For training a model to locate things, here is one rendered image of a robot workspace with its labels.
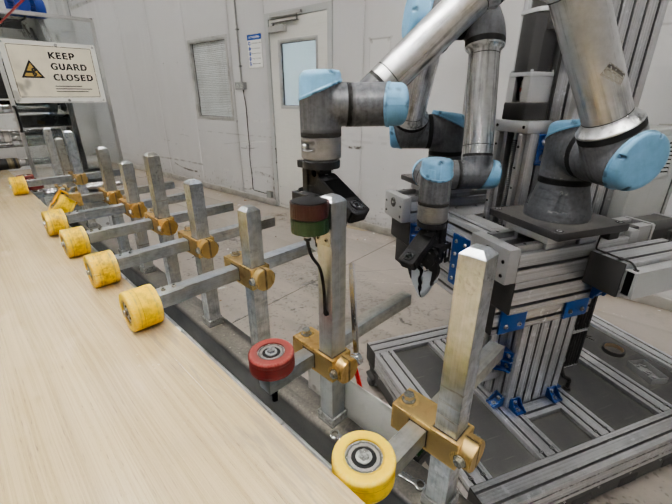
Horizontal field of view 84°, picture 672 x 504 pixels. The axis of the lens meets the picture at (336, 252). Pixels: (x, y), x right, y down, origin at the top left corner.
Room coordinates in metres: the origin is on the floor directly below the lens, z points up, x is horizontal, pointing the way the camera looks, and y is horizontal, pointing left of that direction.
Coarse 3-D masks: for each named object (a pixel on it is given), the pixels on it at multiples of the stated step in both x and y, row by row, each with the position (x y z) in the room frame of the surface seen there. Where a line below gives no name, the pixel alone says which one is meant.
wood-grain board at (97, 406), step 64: (0, 192) 1.72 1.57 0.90; (0, 256) 0.97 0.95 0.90; (64, 256) 0.97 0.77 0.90; (0, 320) 0.64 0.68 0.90; (64, 320) 0.64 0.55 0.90; (0, 384) 0.46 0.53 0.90; (64, 384) 0.46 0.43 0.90; (128, 384) 0.46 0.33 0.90; (192, 384) 0.46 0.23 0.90; (0, 448) 0.35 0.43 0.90; (64, 448) 0.35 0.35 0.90; (128, 448) 0.35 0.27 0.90; (192, 448) 0.35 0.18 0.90; (256, 448) 0.35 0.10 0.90
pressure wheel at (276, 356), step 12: (252, 348) 0.54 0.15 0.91; (264, 348) 0.55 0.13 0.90; (276, 348) 0.55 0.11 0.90; (288, 348) 0.54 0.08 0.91; (252, 360) 0.51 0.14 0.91; (264, 360) 0.51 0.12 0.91; (276, 360) 0.51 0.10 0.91; (288, 360) 0.51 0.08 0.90; (252, 372) 0.51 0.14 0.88; (264, 372) 0.50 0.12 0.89; (276, 372) 0.50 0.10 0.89; (288, 372) 0.51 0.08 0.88; (276, 396) 0.53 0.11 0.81
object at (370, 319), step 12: (396, 300) 0.79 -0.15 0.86; (408, 300) 0.81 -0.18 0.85; (372, 312) 0.74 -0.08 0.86; (384, 312) 0.74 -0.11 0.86; (396, 312) 0.78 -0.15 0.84; (348, 324) 0.69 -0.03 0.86; (360, 324) 0.69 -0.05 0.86; (372, 324) 0.71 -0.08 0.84; (348, 336) 0.66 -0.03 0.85; (360, 336) 0.68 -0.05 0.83; (300, 360) 0.57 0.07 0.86; (312, 360) 0.58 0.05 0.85; (300, 372) 0.56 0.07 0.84; (264, 384) 0.52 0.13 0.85; (276, 384) 0.52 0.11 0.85
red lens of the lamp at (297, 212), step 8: (328, 200) 0.56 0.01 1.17; (296, 208) 0.53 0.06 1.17; (304, 208) 0.52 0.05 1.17; (312, 208) 0.52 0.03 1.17; (320, 208) 0.53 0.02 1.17; (328, 208) 0.55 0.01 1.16; (296, 216) 0.53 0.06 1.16; (304, 216) 0.52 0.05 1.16; (312, 216) 0.52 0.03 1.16; (320, 216) 0.53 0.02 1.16
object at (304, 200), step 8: (296, 200) 0.55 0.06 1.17; (304, 200) 0.55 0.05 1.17; (312, 200) 0.55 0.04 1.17; (320, 200) 0.55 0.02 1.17; (328, 232) 0.56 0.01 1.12; (304, 240) 0.54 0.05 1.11; (320, 240) 0.58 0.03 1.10; (328, 240) 0.56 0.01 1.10; (312, 256) 0.55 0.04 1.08; (320, 272) 0.56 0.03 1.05; (328, 312) 0.57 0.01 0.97
